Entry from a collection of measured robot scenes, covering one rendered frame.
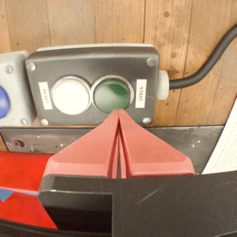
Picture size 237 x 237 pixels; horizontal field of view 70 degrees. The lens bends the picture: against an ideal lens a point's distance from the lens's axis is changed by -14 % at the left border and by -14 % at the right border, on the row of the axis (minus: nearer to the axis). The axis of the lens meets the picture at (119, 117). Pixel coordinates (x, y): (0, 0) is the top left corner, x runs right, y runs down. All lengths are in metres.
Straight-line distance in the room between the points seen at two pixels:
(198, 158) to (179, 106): 0.10
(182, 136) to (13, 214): 0.30
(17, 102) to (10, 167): 0.11
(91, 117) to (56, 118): 0.03
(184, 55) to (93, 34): 0.08
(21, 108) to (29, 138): 0.07
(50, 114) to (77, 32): 0.07
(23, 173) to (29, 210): 0.12
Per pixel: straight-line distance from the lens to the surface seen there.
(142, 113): 0.17
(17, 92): 0.17
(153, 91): 0.16
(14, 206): 0.37
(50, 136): 0.23
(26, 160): 0.26
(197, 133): 0.24
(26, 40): 0.19
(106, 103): 0.15
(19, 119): 0.19
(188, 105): 0.21
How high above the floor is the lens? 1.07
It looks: 54 degrees down
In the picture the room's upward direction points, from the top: 178 degrees clockwise
